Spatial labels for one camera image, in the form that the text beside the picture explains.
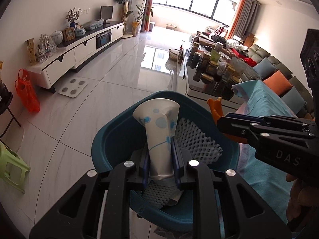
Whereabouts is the white ceramic jar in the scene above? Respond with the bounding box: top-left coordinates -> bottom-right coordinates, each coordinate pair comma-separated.
51,30 -> 63,46

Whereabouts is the green plastic stool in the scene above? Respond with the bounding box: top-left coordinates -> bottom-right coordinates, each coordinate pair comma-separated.
0,142 -> 31,194

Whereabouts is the orange peel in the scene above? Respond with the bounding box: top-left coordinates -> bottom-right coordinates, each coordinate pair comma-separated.
207,97 -> 250,144

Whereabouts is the plant in blue vase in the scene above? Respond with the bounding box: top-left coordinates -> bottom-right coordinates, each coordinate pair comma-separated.
65,7 -> 82,28

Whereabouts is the dotted white paper cup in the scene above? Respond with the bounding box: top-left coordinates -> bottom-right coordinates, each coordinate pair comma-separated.
133,99 -> 180,181

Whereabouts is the person's right hand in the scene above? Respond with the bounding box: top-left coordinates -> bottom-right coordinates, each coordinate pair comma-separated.
286,173 -> 319,221

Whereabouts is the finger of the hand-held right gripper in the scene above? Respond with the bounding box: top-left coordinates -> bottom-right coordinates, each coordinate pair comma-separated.
225,113 -> 316,130
216,117 -> 315,145

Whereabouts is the bamboo tube vase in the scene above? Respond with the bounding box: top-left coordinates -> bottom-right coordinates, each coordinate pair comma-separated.
26,38 -> 37,65

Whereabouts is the wooden picture frame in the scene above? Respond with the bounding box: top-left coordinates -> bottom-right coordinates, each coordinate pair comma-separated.
62,27 -> 76,42

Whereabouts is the brown wooden board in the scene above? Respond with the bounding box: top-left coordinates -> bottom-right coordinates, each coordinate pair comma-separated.
243,32 -> 255,48

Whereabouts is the red plastic bag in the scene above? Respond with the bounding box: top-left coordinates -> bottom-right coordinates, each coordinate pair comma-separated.
15,68 -> 41,113

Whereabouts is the group of jars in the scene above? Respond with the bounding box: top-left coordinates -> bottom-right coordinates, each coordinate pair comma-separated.
187,41 -> 244,93

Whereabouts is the blue plastic bin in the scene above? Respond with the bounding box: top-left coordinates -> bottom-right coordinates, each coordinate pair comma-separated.
91,91 -> 241,232

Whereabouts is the green sofa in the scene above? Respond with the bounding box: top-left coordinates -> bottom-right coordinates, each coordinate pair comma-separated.
192,31 -> 317,120

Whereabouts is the blue cushion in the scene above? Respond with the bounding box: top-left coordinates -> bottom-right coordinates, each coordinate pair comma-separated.
280,86 -> 307,113
253,57 -> 277,80

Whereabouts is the dark vase with wheat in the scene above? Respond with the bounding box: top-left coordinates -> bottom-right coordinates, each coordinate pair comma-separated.
0,60 -> 9,98

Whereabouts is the plastic wrapped bundle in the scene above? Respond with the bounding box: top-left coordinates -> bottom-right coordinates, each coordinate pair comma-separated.
82,19 -> 105,30

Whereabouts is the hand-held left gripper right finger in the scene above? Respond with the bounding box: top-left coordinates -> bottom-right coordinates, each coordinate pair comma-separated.
171,137 -> 292,239

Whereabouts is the clear plastic bag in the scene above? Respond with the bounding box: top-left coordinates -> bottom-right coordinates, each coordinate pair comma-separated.
36,33 -> 58,64

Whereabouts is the white bathroom scale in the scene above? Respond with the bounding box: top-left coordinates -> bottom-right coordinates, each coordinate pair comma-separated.
58,78 -> 88,96

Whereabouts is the white foam net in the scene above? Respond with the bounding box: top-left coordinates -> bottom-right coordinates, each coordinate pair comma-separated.
140,118 -> 224,210

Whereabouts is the teal and grey tablecloth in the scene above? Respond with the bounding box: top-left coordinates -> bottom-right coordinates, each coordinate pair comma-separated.
214,80 -> 319,226

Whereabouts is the woven basket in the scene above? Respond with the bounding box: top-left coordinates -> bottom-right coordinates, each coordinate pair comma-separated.
169,48 -> 182,60

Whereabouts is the black monitor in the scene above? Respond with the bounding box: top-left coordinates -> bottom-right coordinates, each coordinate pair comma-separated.
100,5 -> 113,26

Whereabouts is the red hanging garment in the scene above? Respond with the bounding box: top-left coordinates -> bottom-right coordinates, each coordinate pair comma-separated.
215,25 -> 228,38

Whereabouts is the large window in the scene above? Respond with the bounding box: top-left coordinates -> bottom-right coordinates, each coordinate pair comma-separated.
152,0 -> 244,22

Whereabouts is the orange cushion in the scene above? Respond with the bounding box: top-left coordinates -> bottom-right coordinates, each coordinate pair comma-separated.
263,70 -> 293,96

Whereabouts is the glass coffee table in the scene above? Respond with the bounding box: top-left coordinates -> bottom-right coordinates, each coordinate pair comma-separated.
174,43 -> 247,105

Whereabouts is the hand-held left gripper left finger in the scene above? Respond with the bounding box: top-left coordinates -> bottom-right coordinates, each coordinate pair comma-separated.
29,143 -> 151,239

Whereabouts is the pile of clothes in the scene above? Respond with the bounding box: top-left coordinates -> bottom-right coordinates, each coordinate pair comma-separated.
207,33 -> 255,67

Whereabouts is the tall leafy plant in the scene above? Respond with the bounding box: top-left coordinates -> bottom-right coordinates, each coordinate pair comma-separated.
127,0 -> 154,36

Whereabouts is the white and black cabinet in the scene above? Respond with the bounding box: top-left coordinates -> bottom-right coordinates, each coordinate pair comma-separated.
26,21 -> 125,94

